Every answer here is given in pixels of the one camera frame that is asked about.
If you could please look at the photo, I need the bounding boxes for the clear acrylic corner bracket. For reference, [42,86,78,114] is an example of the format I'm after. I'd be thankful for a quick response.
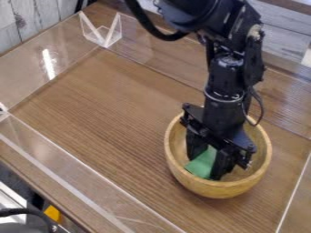
[78,12,123,48]

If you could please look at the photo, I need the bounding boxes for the brown wooden bowl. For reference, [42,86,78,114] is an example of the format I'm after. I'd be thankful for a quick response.
[164,113,272,199]

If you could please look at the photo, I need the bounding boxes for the black cable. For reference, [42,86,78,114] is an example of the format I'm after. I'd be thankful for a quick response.
[0,207,58,233]

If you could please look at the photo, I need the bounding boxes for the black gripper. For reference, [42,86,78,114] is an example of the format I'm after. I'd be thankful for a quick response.
[180,94,256,180]

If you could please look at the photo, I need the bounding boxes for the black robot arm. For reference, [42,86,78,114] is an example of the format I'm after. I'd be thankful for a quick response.
[125,0,264,180]

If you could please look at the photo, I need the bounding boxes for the yellow label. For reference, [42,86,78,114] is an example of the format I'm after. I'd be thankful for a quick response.
[44,205,61,223]

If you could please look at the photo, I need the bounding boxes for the green rectangular block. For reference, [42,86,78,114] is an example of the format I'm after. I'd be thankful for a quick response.
[184,146,217,179]

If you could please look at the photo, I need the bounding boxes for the clear acrylic enclosure wall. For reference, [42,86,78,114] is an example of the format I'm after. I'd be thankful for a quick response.
[0,3,311,233]

